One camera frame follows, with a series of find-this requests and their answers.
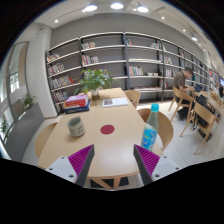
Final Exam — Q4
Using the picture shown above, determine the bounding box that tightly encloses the clear blue-capped drink bottle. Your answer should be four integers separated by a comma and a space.
140, 103, 160, 153

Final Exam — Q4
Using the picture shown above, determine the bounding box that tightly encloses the thick dark blue book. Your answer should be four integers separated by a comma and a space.
63, 101, 92, 115

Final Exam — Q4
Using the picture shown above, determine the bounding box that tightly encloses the group of ceiling lights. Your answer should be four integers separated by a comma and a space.
53, 1, 201, 43

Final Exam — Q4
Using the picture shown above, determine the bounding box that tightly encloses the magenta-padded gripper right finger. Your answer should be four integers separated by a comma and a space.
132, 143, 183, 187

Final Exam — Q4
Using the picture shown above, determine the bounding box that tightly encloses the person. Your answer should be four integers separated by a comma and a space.
172, 66, 196, 121

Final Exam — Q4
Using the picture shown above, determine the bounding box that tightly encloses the pink-covered red book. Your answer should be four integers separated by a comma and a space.
64, 94, 89, 105

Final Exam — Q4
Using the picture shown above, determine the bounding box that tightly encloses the group of wooden slat chairs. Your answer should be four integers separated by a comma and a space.
167, 85, 224, 155

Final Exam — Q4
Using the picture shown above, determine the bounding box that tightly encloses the small window-side green plant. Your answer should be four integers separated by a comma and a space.
21, 94, 37, 110

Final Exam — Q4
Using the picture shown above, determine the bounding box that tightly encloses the white printed booklet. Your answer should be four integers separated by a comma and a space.
101, 97, 130, 109

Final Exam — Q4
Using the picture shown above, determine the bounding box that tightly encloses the wooden round-backed chair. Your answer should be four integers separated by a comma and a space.
136, 107, 175, 152
123, 88, 142, 110
34, 122, 58, 159

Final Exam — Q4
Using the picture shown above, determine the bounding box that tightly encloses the leafy green potted plant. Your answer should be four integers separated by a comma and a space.
73, 68, 115, 101

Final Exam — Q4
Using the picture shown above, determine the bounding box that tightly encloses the flat round red coaster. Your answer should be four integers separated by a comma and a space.
100, 124, 116, 135

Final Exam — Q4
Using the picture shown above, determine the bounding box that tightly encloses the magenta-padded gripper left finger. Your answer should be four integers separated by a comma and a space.
45, 143, 96, 188

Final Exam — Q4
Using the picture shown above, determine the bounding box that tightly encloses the thick red book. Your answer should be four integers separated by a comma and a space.
64, 99, 90, 109

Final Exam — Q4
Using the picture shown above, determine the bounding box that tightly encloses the beige patterned green-lined mug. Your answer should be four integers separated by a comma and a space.
67, 115, 87, 138

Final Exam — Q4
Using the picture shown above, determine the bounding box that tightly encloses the grey bookshelf unit with books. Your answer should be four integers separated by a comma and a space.
44, 31, 214, 115

